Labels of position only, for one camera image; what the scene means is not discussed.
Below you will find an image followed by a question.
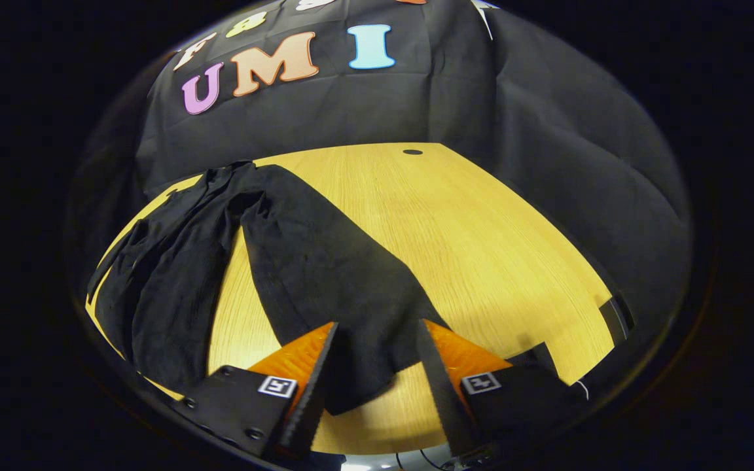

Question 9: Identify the black table edge clamp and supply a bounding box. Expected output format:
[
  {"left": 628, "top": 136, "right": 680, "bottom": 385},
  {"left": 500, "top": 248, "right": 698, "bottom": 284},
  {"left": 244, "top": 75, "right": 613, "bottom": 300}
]
[{"left": 600, "top": 294, "right": 636, "bottom": 344}]

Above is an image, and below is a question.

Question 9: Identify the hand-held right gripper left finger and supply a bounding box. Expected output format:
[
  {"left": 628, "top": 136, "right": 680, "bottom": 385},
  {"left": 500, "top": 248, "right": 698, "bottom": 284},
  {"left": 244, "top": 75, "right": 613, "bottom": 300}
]
[{"left": 174, "top": 321, "right": 340, "bottom": 462}]

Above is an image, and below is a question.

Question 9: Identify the black backdrop cloth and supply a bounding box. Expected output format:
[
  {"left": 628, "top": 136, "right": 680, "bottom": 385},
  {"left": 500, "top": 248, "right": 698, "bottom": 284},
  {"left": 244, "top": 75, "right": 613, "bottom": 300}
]
[{"left": 66, "top": 0, "right": 692, "bottom": 367}]

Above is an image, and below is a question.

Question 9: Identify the black buttoned jacket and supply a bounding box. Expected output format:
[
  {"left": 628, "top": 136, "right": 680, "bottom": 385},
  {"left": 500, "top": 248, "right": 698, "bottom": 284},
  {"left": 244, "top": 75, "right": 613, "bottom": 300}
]
[{"left": 86, "top": 160, "right": 450, "bottom": 416}]

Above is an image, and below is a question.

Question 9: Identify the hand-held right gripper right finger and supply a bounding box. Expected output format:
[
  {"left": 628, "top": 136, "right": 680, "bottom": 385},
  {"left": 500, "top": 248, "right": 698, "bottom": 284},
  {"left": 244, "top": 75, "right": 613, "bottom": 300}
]
[{"left": 415, "top": 319, "right": 590, "bottom": 459}]

